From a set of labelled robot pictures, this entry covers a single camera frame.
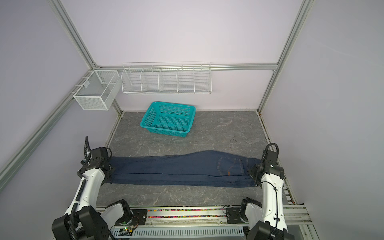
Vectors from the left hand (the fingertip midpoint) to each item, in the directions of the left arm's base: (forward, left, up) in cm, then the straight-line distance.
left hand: (106, 175), depth 80 cm
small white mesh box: (+48, +10, +20) cm, 53 cm away
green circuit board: (-25, -13, -9) cm, 30 cm away
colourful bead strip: (-18, -42, -9) cm, 47 cm away
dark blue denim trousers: (+3, -57, -6) cm, 57 cm away
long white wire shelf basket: (+56, -42, +21) cm, 73 cm away
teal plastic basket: (+46, -30, -8) cm, 55 cm away
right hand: (-6, -80, 0) cm, 81 cm away
